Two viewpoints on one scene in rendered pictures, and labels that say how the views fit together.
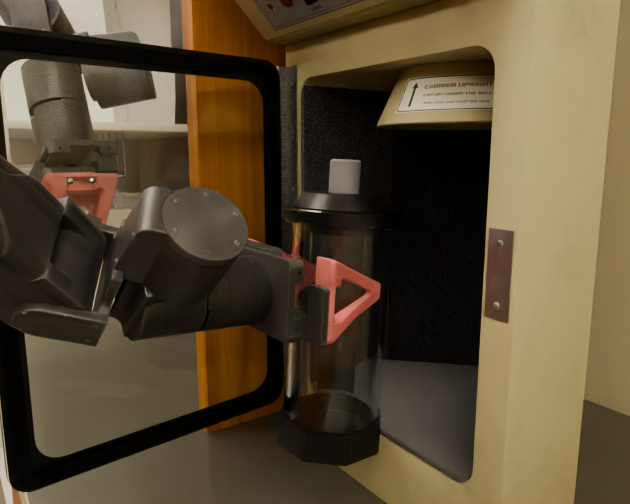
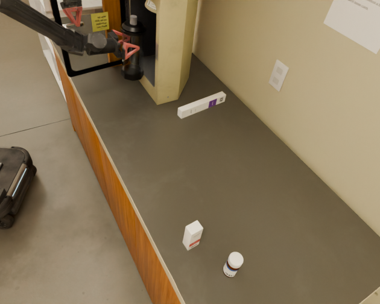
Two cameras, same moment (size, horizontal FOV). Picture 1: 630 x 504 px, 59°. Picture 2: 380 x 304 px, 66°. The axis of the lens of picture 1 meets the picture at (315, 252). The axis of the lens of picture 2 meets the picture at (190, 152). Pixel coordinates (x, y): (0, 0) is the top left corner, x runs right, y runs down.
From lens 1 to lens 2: 89 cm
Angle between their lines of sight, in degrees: 37
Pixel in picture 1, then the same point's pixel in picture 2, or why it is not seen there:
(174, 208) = (93, 38)
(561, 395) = (173, 73)
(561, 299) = (172, 57)
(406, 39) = not seen: outside the picture
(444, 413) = not seen: hidden behind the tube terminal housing
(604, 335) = (219, 55)
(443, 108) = (154, 9)
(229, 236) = (102, 43)
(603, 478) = (195, 90)
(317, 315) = (123, 53)
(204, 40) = not seen: outside the picture
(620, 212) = (226, 22)
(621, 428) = (212, 80)
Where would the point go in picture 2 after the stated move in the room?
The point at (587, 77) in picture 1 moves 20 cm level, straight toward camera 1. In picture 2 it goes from (177, 13) to (145, 32)
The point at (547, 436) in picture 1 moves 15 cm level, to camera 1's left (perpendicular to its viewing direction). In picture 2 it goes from (169, 81) to (135, 76)
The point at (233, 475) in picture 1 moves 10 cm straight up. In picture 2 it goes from (114, 78) to (113, 60)
